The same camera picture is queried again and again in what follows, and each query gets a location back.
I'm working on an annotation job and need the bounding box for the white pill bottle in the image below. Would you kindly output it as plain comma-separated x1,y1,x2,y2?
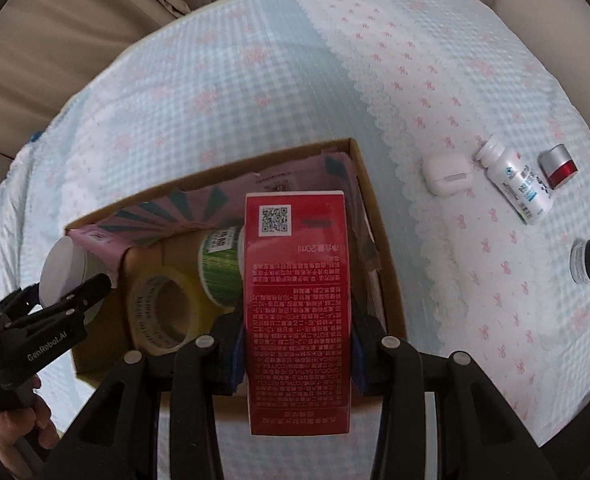
474,134,555,226

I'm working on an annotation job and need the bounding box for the cardboard box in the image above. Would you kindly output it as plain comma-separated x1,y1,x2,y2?
65,137,408,380

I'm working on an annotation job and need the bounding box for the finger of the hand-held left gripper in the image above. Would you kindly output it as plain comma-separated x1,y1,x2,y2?
0,284,43,328
37,273,114,322

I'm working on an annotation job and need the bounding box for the yellow packing tape roll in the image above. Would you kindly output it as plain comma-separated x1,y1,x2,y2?
127,265,212,357

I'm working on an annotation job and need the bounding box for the green striped can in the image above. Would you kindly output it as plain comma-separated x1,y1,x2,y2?
197,224,246,307

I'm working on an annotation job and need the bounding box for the white earbud case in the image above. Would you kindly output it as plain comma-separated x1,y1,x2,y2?
421,153,475,197

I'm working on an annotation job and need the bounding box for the red and silver small jar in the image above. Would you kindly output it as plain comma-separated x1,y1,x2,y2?
537,143,578,191

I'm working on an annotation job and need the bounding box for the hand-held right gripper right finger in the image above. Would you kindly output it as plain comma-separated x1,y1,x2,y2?
350,294,550,480

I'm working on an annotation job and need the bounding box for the person's left hand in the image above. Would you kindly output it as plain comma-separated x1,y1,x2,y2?
0,374,60,479

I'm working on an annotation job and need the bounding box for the red printed carton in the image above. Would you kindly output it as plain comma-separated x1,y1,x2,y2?
244,190,352,436

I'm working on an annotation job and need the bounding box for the pink patterned paper packet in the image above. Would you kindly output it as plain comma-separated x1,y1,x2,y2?
67,151,382,288

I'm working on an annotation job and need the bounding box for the checkered bow-print bed sheet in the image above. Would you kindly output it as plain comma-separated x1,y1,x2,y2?
0,0,590,480

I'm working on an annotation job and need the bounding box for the white round jar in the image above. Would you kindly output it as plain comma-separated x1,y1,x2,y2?
41,235,121,322

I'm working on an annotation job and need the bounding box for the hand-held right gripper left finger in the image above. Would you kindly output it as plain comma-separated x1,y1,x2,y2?
50,304,246,480

